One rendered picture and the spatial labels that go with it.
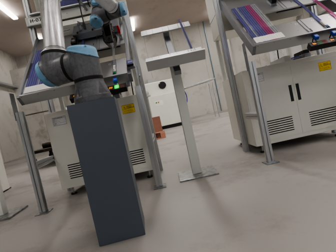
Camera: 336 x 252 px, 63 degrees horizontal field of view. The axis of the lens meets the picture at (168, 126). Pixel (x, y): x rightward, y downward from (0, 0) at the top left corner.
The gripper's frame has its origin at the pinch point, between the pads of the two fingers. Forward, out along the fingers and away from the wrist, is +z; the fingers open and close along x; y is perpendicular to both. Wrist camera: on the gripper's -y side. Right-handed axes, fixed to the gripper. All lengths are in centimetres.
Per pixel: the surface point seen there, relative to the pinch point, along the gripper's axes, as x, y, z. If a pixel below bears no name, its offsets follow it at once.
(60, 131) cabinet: 51, -35, 34
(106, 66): 5.2, -18.8, -2.4
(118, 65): -2.6, -21.1, -2.8
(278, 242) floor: -49, -142, -36
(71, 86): 26.6, -33.1, -6.3
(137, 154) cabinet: 1, -58, 50
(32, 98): 52, -34, -4
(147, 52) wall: -15, 740, 679
